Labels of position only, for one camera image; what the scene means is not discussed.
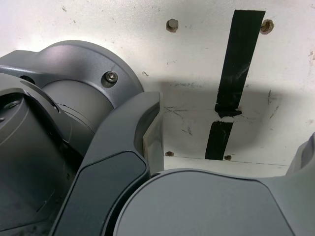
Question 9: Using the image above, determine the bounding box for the black tape strip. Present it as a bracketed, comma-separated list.
[204, 9, 267, 161]

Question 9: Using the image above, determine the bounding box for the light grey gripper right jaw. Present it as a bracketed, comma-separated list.
[112, 132, 315, 236]

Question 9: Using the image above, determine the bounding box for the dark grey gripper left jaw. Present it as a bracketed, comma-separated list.
[49, 91, 165, 236]

